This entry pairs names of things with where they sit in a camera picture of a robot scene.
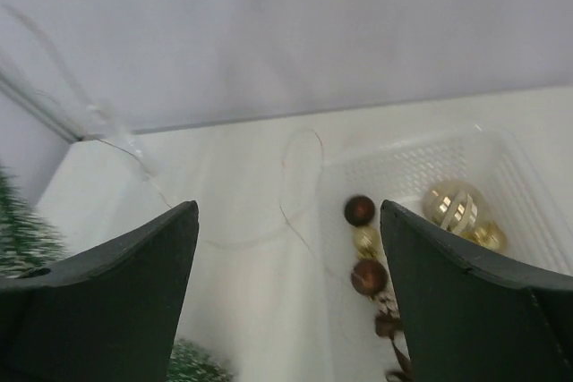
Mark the dark brown bauble top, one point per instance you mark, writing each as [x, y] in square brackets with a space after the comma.
[359, 210]

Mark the dark brown bauble lower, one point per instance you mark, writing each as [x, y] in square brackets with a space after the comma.
[369, 277]

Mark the small gold glitter bauble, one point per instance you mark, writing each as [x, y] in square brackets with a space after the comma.
[367, 242]

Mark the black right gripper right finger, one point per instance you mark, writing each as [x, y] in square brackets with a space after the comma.
[471, 314]

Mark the large gold striped bauble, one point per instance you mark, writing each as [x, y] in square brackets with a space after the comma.
[455, 206]

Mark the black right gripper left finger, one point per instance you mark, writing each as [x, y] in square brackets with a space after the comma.
[109, 313]

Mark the small green bottlebrush christmas tree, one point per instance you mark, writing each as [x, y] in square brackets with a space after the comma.
[28, 241]

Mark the gold bauble cluster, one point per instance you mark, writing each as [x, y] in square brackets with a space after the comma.
[488, 235]

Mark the white perforated plastic basket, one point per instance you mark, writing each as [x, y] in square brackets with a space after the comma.
[403, 170]

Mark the dark brown bauble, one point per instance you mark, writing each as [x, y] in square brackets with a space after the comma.
[359, 210]
[369, 277]

